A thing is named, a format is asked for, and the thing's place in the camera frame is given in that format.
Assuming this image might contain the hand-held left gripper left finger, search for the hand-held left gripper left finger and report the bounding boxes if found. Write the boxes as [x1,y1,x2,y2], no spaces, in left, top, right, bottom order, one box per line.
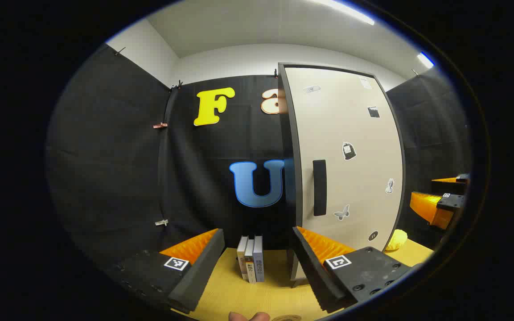
[105,228,225,315]

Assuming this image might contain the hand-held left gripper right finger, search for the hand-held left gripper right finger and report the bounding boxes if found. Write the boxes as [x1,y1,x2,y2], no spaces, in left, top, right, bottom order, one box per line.
[292,226,418,313]

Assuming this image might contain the black door handle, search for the black door handle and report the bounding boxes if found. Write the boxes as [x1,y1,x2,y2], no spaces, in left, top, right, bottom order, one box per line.
[313,159,328,217]

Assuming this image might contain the beige cabinet door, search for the beige cabinet door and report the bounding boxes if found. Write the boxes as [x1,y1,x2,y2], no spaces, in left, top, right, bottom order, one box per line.
[284,66,405,281]

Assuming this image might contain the dark grey cabinet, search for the dark grey cabinet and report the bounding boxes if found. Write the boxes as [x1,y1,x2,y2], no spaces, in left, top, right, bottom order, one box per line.
[277,62,408,288]

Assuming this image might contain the grey-blue book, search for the grey-blue book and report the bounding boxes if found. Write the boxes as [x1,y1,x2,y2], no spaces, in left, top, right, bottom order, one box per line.
[253,235,265,283]

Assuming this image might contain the yellow sponge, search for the yellow sponge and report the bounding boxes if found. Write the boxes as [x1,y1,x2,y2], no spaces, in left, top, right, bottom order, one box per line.
[385,229,408,251]

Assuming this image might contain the black backdrop cloth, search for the black backdrop cloth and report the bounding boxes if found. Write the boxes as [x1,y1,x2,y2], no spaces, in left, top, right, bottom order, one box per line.
[45,45,471,268]

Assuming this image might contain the long ceiling light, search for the long ceiling light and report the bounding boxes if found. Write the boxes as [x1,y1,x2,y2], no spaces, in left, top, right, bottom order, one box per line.
[315,0,375,25]

